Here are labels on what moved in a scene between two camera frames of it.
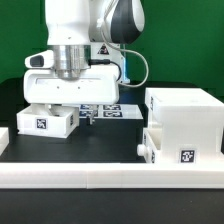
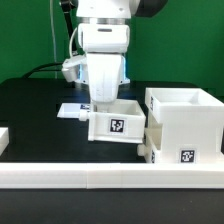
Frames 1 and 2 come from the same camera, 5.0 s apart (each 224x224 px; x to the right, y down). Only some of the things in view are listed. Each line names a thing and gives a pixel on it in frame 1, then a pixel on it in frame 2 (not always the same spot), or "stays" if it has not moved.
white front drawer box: [151, 145] stays
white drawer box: [47, 120] → [118, 121]
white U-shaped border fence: [108, 175] stays
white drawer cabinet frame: [191, 123] stays
